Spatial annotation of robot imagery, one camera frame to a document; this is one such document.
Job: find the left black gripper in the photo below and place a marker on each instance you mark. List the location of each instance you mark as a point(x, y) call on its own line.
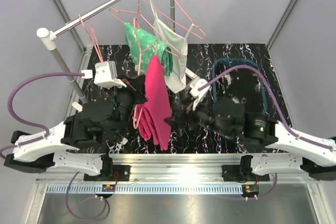
point(132, 88)

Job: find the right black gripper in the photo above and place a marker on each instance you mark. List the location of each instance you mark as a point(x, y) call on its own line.
point(188, 114)

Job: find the magenta trousers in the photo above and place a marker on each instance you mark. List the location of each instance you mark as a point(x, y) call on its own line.
point(149, 117)

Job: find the pink hanger of magenta trousers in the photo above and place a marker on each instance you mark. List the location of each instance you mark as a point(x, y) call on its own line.
point(137, 115)

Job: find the green tie-dye trousers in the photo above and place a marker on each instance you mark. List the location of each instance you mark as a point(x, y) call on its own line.
point(144, 46)

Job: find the pink hanger of black trousers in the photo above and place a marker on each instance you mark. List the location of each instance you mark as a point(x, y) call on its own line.
point(92, 37)

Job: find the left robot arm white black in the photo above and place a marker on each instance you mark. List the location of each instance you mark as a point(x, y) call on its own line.
point(81, 142)

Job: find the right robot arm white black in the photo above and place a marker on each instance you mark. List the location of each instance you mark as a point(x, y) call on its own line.
point(303, 153)

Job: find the pink hanger of camisole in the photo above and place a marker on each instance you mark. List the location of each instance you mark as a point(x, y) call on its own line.
point(173, 4)

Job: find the white camisole top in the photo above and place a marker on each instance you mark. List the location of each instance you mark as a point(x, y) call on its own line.
point(176, 80)

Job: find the metal clothes rack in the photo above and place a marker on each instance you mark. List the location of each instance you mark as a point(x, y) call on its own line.
point(48, 37)

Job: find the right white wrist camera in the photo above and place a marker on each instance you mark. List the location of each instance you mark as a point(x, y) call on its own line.
point(197, 90)

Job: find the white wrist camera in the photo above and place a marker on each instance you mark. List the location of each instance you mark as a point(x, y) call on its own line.
point(197, 90)
point(105, 76)

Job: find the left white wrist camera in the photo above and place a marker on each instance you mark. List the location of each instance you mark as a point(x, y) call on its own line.
point(105, 76)

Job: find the aluminium mounting rail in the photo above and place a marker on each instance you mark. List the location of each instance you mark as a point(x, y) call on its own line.
point(185, 188)

